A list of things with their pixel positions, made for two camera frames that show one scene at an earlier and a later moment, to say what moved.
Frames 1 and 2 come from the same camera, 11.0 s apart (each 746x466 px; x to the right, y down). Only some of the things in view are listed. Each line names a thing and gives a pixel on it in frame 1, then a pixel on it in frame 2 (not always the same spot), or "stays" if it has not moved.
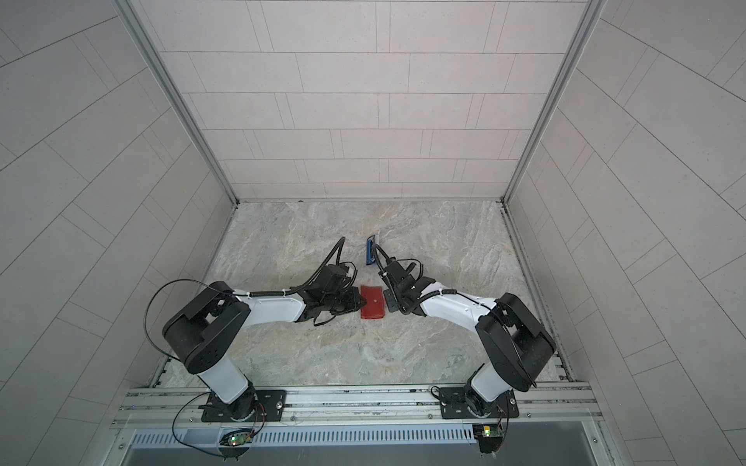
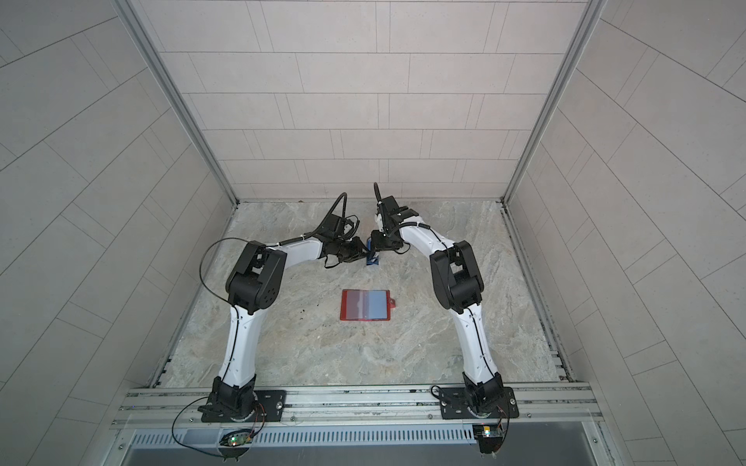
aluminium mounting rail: x=367 y=406 stays
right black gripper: x=390 y=305 → x=377 y=238
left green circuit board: x=236 y=438 stays
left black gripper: x=353 y=306 → x=356 y=249
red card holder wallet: x=374 y=309 stays
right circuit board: x=490 y=437 stays
